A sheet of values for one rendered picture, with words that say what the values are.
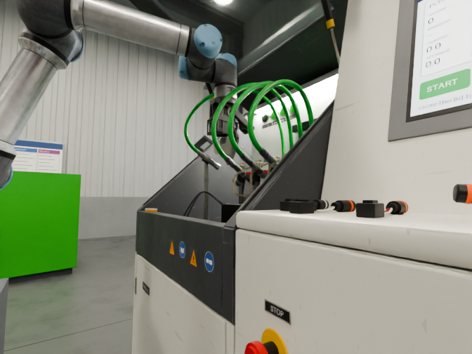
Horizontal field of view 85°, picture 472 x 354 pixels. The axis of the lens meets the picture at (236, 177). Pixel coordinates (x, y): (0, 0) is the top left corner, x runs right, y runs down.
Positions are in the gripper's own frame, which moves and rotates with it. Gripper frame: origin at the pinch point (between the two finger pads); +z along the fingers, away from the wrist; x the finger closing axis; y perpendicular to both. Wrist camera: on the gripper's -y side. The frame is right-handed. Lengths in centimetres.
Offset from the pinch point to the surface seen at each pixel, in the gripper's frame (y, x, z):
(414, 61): -7, 52, -13
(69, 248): 36, -330, 79
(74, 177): 34, -330, -13
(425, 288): 21, 63, 19
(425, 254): 21, 63, 16
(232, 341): 21, 35, 36
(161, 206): 12.8, -31.0, 15.8
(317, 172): -0.4, 34.9, 6.3
